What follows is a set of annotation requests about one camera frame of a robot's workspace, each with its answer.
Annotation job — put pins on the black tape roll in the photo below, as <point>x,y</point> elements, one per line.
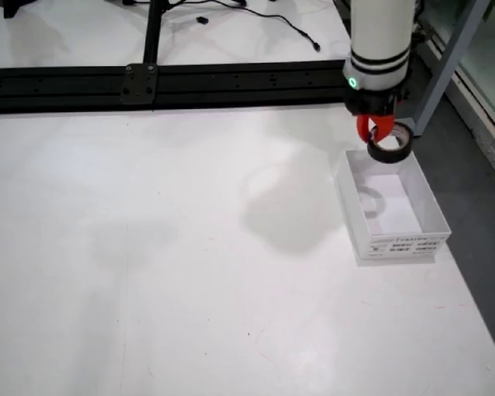
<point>389,156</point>

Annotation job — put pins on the black stand foot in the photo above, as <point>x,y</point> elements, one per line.
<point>16,7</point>

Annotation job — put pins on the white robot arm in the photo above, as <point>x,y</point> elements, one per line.
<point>379,33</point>

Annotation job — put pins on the white cardboard bin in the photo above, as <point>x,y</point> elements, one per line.
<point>396,206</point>

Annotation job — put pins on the black aluminium rail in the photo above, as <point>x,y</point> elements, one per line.
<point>66,88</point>

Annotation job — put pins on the black bracket plate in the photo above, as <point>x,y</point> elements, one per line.
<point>138,84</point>

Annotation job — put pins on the black upright profile post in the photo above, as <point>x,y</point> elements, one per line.
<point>152,33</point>

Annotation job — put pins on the small black connector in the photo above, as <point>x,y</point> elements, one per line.
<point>201,19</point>

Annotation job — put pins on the aluminium window sill frame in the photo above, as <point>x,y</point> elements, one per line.
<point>478,111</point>

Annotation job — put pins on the grey metal post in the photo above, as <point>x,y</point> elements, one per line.
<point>441,74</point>

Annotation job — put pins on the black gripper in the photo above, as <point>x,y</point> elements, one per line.
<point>375,104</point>

